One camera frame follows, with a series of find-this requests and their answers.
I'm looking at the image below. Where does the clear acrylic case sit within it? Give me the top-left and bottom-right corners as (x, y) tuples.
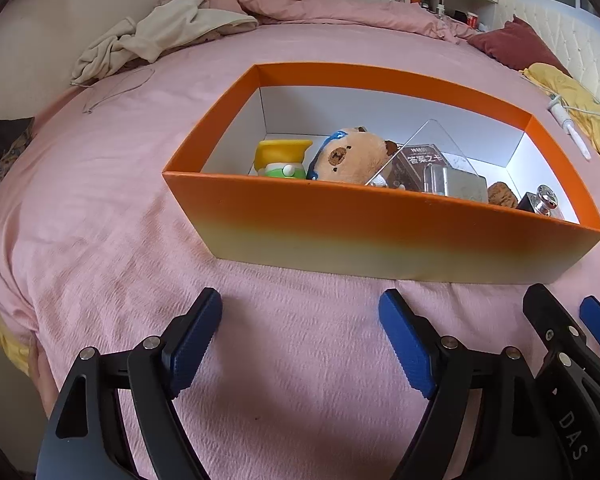
(365, 119), (481, 193)

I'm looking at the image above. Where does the brown card box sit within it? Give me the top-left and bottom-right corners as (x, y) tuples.
(387, 144), (448, 192)

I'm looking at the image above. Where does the yellow cloth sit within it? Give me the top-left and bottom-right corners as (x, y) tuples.
(520, 62), (600, 178)

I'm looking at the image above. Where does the pink bed sheet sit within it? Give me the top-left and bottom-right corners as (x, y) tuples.
(0, 5), (600, 480)

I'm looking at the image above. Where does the dark patterned cloth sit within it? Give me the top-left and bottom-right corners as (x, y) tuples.
(0, 117), (35, 191)

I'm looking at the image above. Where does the maroon pillow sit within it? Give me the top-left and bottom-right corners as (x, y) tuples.
(466, 15), (573, 78)

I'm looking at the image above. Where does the brown capybara plush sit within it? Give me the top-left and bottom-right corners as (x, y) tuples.
(306, 126), (401, 186)

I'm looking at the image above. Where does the brown walnut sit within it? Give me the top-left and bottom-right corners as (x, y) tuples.
(487, 181), (519, 208)

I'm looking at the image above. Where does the silver metal box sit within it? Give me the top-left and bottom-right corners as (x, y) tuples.
(424, 165), (488, 204)

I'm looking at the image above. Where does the yellow and green toy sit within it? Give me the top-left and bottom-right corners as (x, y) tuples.
(254, 139), (314, 180)

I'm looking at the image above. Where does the orange cardboard box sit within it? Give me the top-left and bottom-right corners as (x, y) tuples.
(161, 62), (600, 283)

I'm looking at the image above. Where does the thin cream string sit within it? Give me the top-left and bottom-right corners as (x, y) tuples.
(82, 67), (156, 115)

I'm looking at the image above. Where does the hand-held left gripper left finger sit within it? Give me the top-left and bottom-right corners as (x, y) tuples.
(35, 287), (223, 480)

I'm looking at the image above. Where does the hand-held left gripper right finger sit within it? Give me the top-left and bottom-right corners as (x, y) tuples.
(378, 288), (576, 480)

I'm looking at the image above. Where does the cream cloth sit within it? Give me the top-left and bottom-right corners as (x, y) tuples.
(70, 0), (258, 86)

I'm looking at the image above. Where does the glass perfume bottle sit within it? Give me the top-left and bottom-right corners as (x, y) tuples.
(516, 185), (565, 219)

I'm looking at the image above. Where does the white charger cable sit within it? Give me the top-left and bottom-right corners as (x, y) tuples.
(547, 92), (600, 161)

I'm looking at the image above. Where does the yellow mattress sheet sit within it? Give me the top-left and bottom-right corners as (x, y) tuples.
(0, 290), (31, 376)

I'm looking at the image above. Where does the crumpled pink blanket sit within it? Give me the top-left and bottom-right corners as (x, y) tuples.
(195, 0), (486, 46)

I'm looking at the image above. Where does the white tufted headboard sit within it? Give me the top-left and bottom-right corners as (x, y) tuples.
(500, 0), (600, 111)

